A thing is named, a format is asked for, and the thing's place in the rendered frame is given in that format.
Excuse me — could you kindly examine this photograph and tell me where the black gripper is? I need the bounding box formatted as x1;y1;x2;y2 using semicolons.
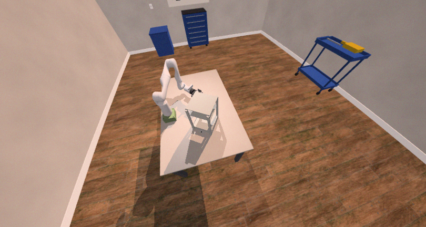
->
190;88;203;97

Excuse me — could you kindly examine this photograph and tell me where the grey open shelving unit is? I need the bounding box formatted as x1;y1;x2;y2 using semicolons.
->
185;91;218;135

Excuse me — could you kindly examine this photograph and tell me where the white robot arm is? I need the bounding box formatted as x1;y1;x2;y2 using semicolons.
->
152;58;193;116

